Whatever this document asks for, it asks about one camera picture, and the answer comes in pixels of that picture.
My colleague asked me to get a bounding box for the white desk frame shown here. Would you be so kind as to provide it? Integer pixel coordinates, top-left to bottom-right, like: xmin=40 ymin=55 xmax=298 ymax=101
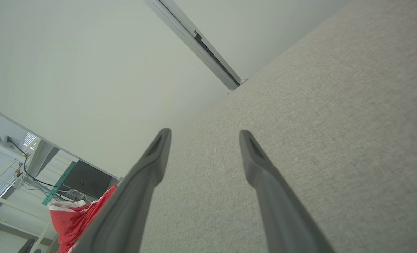
xmin=0 ymin=137 xmax=59 ymax=246

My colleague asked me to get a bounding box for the black monitor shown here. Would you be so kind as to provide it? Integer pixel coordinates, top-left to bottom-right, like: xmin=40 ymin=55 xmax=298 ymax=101
xmin=61 ymin=160 xmax=113 ymax=200

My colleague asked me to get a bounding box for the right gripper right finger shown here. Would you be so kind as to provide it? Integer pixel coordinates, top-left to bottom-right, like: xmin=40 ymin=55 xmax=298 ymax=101
xmin=239 ymin=130 xmax=335 ymax=253

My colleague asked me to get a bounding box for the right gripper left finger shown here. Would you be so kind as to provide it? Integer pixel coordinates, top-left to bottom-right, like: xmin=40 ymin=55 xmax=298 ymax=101
xmin=71 ymin=128 xmax=172 ymax=253

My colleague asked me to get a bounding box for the black loose cable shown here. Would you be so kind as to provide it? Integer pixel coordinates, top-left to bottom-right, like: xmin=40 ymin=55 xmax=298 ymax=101
xmin=7 ymin=139 xmax=70 ymax=193

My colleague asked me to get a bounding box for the teal bar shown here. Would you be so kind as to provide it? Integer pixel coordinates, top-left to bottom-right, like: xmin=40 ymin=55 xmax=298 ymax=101
xmin=41 ymin=161 xmax=77 ymax=206

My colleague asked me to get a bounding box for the grey partition post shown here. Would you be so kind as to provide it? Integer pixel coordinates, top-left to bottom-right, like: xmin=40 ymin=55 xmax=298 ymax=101
xmin=143 ymin=0 xmax=248 ymax=95

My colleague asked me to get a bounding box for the red and white t-shirt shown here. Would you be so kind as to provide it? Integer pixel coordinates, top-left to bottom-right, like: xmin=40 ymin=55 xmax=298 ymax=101
xmin=49 ymin=184 xmax=118 ymax=253

